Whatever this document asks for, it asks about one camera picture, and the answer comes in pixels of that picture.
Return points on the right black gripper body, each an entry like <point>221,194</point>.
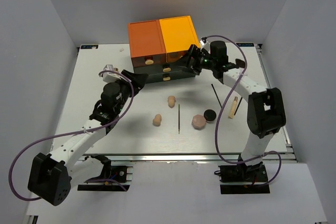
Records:
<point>202,61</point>

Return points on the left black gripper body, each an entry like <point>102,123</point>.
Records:
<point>125,93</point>

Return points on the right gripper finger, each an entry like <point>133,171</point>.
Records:
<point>184,62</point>
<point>194,50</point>

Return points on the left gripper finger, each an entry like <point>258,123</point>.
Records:
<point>138,81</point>
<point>127,73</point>

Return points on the clear yellow box drawer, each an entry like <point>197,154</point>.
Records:
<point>173,56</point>

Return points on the beige makeup sponge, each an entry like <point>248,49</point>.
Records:
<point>171,101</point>
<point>157,120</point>

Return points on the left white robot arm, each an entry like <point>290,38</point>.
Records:
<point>53,175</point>

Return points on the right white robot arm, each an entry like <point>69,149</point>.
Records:
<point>265,107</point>

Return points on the dark teal drawer cabinet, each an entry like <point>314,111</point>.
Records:
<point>160,72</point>

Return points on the yellow drawer box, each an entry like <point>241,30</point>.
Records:
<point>178,33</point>

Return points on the dark orange drawer box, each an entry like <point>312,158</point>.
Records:
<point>146,43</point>

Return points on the thin black brush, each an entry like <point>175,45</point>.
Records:
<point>238,105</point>
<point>179,119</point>
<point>216,95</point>

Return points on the black fan brush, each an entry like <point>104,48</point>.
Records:
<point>240,63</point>

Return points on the middle thin black brush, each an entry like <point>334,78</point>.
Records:
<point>179,119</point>

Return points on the black lid round jar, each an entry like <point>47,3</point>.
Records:
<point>209,115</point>

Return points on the far right thin black brush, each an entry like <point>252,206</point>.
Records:
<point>238,105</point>

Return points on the right beige concealer tube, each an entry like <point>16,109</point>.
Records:
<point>233,108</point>

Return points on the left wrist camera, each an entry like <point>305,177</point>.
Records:
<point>108,76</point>

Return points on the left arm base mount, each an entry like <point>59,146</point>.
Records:
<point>111,177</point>

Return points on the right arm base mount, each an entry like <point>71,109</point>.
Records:
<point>239,179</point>

